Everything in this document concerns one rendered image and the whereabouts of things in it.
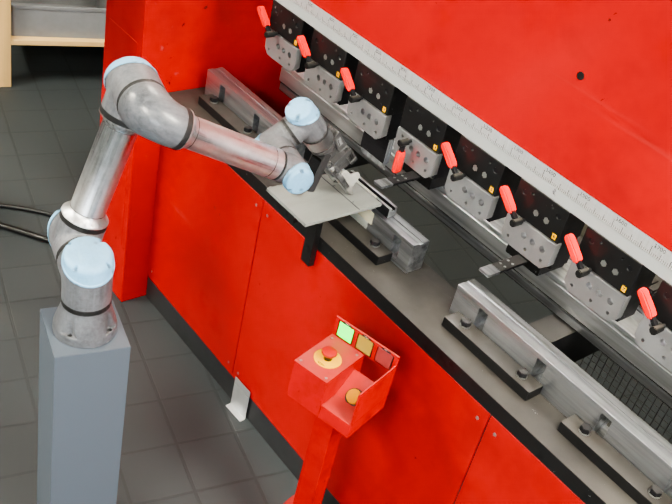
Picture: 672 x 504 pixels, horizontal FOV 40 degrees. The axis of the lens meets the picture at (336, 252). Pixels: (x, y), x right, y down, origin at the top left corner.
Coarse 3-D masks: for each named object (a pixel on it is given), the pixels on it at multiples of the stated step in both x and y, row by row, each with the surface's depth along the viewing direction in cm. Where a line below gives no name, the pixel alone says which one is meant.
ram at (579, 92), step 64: (320, 0) 252; (384, 0) 233; (448, 0) 216; (512, 0) 202; (576, 0) 189; (640, 0) 178; (448, 64) 221; (512, 64) 206; (576, 64) 193; (640, 64) 181; (512, 128) 210; (576, 128) 196; (640, 128) 184; (640, 192) 188; (640, 256) 191
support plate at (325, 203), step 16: (272, 192) 249; (288, 192) 251; (304, 192) 252; (320, 192) 254; (336, 192) 256; (368, 192) 259; (288, 208) 245; (304, 208) 246; (320, 208) 248; (336, 208) 249; (352, 208) 251; (368, 208) 253; (304, 224) 241
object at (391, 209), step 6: (360, 180) 264; (366, 186) 263; (372, 186) 262; (378, 192) 260; (378, 198) 257; (384, 198) 258; (384, 204) 256; (390, 204) 257; (378, 210) 258; (384, 210) 256; (390, 210) 255; (396, 210) 256; (390, 216) 256
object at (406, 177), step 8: (408, 168) 274; (392, 176) 268; (400, 176) 269; (408, 176) 269; (416, 176) 270; (376, 184) 263; (384, 184) 263; (392, 184) 264; (424, 184) 270; (432, 184) 269; (440, 184) 271
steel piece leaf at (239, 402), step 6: (234, 384) 317; (234, 390) 318; (240, 390) 315; (234, 396) 319; (240, 396) 316; (246, 396) 313; (234, 402) 320; (240, 402) 317; (246, 402) 314; (228, 408) 320; (234, 408) 321; (240, 408) 318; (246, 408) 315; (234, 414) 318; (240, 414) 319; (240, 420) 317
